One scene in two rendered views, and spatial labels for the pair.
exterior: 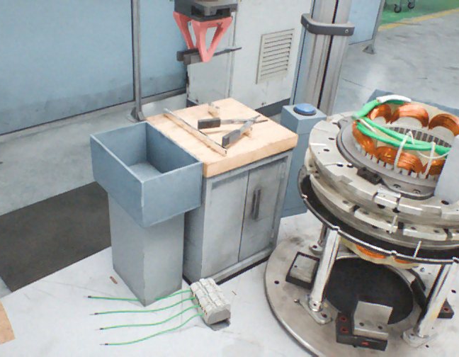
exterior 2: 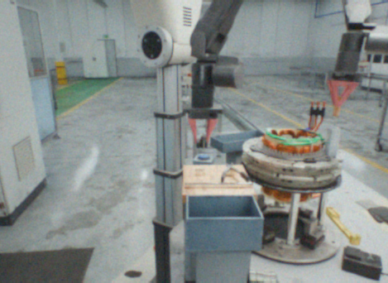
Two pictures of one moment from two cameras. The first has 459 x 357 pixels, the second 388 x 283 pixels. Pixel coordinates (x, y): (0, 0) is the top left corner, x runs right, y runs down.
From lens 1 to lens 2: 0.70 m
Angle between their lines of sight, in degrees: 46
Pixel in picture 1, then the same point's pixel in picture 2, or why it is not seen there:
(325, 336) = (308, 251)
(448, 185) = (332, 150)
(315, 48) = (175, 127)
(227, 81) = (0, 188)
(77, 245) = not seen: outside the picture
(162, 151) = (208, 207)
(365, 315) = (312, 229)
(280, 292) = (271, 250)
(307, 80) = (174, 145)
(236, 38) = not seen: outside the picture
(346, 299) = (282, 235)
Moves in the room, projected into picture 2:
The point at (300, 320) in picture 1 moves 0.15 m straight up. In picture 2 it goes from (294, 254) to (299, 212)
